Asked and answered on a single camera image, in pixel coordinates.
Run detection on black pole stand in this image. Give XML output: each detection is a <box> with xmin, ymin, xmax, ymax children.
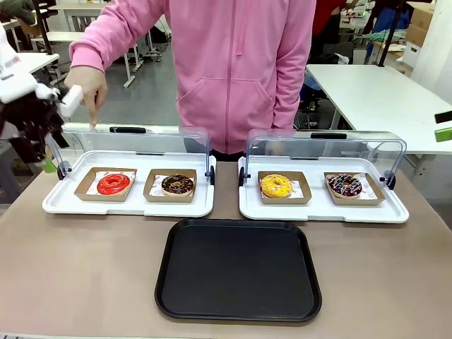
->
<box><xmin>376</xmin><ymin>0</ymin><xmax>400</xmax><ymax>69</ymax></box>

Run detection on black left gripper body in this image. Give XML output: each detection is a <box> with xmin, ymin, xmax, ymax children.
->
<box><xmin>0</xmin><ymin>92</ymin><xmax>66</xmax><ymax>164</ymax></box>

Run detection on background person in red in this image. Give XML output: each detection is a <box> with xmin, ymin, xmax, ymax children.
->
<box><xmin>312</xmin><ymin>0</ymin><xmax>349</xmax><ymax>38</ymax></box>

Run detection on black plastic serving tray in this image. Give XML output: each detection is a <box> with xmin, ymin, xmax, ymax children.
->
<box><xmin>154</xmin><ymin>218</ymin><xmax>323</xmax><ymax>317</ymax></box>

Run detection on small white table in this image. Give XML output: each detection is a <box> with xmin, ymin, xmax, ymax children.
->
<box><xmin>13</xmin><ymin>52</ymin><xmax>61</xmax><ymax>84</ymax></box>

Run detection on background white desk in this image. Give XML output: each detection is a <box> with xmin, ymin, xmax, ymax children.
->
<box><xmin>31</xmin><ymin>3</ymin><xmax>107</xmax><ymax>54</ymax></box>

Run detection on red glazed donut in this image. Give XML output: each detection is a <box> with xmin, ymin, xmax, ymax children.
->
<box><xmin>96</xmin><ymin>173</ymin><xmax>133</xmax><ymax>196</ymax></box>

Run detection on white printed paper liner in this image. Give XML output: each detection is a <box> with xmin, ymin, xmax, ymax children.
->
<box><xmin>93</xmin><ymin>169</ymin><xmax>137</xmax><ymax>196</ymax></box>
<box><xmin>149</xmin><ymin>174</ymin><xmax>196</xmax><ymax>198</ymax></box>
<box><xmin>260</xmin><ymin>179</ymin><xmax>307</xmax><ymax>201</ymax></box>
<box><xmin>326</xmin><ymin>173</ymin><xmax>379</xmax><ymax>201</ymax></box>

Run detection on chocolate sprinkled donut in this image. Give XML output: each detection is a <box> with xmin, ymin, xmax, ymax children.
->
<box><xmin>160</xmin><ymin>174</ymin><xmax>196</xmax><ymax>197</ymax></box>

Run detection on person's right forearm pink sleeve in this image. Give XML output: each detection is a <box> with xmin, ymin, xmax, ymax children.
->
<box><xmin>69</xmin><ymin>0</ymin><xmax>149</xmax><ymax>74</ymax></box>

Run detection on person's left arm pink sleeve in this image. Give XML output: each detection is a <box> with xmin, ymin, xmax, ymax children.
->
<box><xmin>270</xmin><ymin>0</ymin><xmax>318</xmax><ymax>130</ymax></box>

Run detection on clear display case lid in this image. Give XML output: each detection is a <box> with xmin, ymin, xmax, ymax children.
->
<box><xmin>48</xmin><ymin>122</ymin><xmax>217</xmax><ymax>186</ymax></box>
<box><xmin>238</xmin><ymin>128</ymin><xmax>408</xmax><ymax>191</ymax></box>

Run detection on person's torso pink hoodie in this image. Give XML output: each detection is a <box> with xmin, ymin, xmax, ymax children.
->
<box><xmin>168</xmin><ymin>0</ymin><xmax>311</xmax><ymax>155</ymax></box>

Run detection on background person in blue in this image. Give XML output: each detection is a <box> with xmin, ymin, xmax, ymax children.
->
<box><xmin>367</xmin><ymin>0</ymin><xmax>412</xmax><ymax>36</ymax></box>

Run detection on dark purple drizzled donut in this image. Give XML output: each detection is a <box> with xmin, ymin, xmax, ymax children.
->
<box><xmin>327</xmin><ymin>172</ymin><xmax>364</xmax><ymax>198</ymax></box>

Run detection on cardboard donut tray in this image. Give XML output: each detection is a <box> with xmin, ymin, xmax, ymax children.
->
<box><xmin>323</xmin><ymin>171</ymin><xmax>386</xmax><ymax>207</ymax></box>
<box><xmin>142</xmin><ymin>168</ymin><xmax>198</xmax><ymax>203</ymax></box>
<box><xmin>73</xmin><ymin>167</ymin><xmax>138</xmax><ymax>203</ymax></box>
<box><xmin>257</xmin><ymin>170</ymin><xmax>313</xmax><ymax>206</ymax></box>

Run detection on large white table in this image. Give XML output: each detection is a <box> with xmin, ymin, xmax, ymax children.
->
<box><xmin>305</xmin><ymin>64</ymin><xmax>452</xmax><ymax>157</ymax></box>

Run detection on white and cardboard boxes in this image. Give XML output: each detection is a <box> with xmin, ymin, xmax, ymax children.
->
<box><xmin>401</xmin><ymin>0</ymin><xmax>437</xmax><ymax>73</ymax></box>

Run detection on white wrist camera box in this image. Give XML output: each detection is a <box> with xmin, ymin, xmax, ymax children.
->
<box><xmin>57</xmin><ymin>85</ymin><xmax>83</xmax><ymax>117</ymax></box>

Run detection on white display case base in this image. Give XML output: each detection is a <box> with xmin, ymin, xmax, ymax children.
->
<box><xmin>237</xmin><ymin>155</ymin><xmax>411</xmax><ymax>224</ymax></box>
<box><xmin>42</xmin><ymin>149</ymin><xmax>217</xmax><ymax>218</ymax></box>

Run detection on yellow glazed donut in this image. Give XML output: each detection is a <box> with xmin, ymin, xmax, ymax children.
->
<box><xmin>259</xmin><ymin>173</ymin><xmax>294</xmax><ymax>198</ymax></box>

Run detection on person's right hand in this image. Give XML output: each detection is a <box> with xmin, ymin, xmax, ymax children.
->
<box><xmin>64</xmin><ymin>64</ymin><xmax>109</xmax><ymax>131</ymax></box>

